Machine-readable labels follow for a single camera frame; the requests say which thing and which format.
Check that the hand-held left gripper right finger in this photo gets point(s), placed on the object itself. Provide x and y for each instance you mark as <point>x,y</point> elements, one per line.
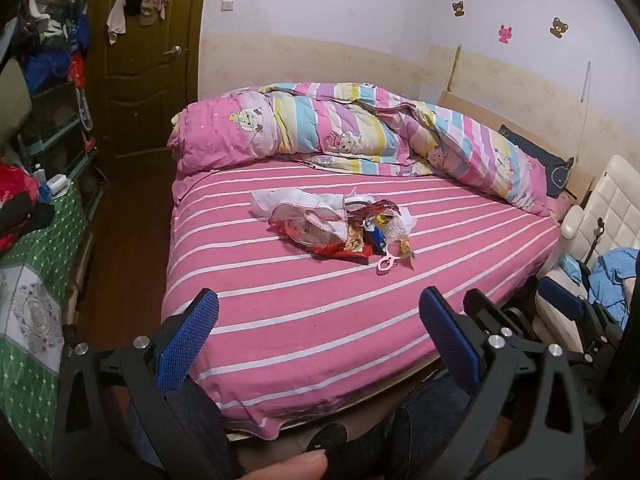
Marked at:
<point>445,330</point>

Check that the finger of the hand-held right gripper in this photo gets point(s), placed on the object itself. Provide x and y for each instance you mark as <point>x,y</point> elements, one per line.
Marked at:
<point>492,310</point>
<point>560,300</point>

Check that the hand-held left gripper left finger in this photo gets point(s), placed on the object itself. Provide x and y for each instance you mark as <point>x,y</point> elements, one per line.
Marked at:
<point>202,320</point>

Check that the pink plastic clip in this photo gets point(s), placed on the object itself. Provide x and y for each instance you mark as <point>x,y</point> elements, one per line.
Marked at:
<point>394,259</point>

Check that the blue snack wrapper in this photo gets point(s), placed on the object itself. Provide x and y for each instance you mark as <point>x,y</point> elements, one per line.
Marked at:
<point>377,240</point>

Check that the person's left hand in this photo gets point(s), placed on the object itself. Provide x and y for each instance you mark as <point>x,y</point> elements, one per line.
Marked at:
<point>285,467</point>

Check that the blue clothes pile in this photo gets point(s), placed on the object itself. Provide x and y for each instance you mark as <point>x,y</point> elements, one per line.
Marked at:
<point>612,275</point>

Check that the person's right leg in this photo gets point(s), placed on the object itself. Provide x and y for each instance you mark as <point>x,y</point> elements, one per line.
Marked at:
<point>425,410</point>

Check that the person's leg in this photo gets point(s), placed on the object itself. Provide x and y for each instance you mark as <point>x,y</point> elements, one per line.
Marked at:
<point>425,410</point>
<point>195,410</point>

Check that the yellow white snack wrapper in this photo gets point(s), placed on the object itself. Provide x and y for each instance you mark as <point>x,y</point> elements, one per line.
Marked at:
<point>406,249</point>

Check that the person's left leg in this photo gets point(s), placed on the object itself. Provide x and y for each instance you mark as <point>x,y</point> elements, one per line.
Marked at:
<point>195,410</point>

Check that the pink striped bed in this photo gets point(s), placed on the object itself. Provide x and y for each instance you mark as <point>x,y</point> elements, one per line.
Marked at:
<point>300,320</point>

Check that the clear plastic bag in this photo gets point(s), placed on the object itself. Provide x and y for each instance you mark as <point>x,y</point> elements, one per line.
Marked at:
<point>395,231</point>

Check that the white padded chair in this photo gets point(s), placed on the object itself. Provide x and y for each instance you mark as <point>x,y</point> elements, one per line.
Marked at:
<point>610,195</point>

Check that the white crumpled tissue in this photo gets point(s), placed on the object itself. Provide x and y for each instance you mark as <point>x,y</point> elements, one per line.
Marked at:
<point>407,215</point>

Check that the small yellow wrapper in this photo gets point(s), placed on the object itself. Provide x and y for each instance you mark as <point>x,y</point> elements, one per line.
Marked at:
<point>383,219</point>

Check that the golden snack wrapper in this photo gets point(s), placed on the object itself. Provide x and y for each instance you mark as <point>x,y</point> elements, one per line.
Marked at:
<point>356,237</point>

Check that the red snack wrapper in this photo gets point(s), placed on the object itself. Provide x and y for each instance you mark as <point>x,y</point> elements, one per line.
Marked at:
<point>340,251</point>

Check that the dark blue pillow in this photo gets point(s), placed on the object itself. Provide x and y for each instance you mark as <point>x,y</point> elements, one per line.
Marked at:
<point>547,165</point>

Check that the white tape roll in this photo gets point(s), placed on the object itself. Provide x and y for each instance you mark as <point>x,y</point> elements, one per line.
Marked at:
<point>356,199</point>

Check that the green patterned tablecloth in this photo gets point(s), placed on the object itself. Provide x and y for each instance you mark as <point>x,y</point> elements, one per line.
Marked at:
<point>45,260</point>

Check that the white box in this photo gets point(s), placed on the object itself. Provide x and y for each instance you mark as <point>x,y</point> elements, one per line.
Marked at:
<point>57,184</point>

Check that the wooden bed headboard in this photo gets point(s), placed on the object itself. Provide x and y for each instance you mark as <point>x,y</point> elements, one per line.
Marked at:
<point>480,110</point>

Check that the black cloth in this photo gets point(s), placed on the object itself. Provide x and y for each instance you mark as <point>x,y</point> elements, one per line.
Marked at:
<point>30,215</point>

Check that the white bottle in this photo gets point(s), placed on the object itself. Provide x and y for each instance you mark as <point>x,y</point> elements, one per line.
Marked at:
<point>39,174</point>

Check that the pastel striped cartoon quilt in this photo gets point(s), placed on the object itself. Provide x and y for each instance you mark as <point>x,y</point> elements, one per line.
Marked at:
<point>310,120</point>

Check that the red bag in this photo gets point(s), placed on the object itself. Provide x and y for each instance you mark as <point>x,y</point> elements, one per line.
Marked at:
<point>15,185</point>

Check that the brown wooden door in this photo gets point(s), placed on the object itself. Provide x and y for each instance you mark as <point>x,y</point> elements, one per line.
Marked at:
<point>145,85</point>

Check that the dark shelf unit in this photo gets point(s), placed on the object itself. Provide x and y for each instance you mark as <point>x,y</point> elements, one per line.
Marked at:
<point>60,120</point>

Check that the white hanging cloth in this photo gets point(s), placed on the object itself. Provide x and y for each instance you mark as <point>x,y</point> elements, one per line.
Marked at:
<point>117,20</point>

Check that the beige cap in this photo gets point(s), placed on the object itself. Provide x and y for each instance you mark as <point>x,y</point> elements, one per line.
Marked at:
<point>147,12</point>

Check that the pile of hanging clothes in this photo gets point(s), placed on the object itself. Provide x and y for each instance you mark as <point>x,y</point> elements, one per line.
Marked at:
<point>55,35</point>

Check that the pink floral hanging cloth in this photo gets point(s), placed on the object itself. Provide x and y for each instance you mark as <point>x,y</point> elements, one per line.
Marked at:
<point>161,0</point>

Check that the pink bear wall sticker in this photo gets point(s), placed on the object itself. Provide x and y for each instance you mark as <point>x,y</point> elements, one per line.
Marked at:
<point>505,34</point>

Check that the brown bear wall sticker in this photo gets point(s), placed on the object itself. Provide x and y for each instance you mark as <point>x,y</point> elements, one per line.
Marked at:
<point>457,8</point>
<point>560,26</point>

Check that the white light switch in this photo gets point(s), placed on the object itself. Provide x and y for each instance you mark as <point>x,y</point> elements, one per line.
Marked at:
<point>227,6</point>

